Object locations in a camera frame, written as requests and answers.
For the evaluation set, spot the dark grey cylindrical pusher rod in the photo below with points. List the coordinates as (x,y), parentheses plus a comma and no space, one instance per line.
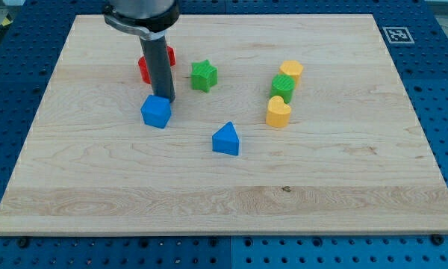
(158,65)

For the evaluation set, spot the yellow heart block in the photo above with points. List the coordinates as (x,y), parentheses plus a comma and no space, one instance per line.
(278,112)

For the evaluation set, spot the red block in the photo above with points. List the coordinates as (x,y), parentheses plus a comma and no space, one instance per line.
(143,67)

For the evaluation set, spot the green star block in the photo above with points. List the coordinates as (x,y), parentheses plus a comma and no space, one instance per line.
(203,76)

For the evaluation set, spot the blue cube block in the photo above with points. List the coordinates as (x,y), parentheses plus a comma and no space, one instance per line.
(156,111)

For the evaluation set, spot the blue triangle block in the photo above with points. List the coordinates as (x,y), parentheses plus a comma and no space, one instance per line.
(226,140)

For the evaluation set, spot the green cylinder block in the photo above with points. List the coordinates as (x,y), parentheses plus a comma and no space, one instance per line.
(282,85)

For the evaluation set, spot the yellow hexagon block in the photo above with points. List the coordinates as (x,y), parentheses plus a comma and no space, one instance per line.
(292,68)

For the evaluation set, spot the light wooden board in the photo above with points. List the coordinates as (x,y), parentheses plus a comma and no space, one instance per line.
(353,159)

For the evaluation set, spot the white fiducial marker tag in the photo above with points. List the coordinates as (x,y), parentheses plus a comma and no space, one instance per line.
(398,35)

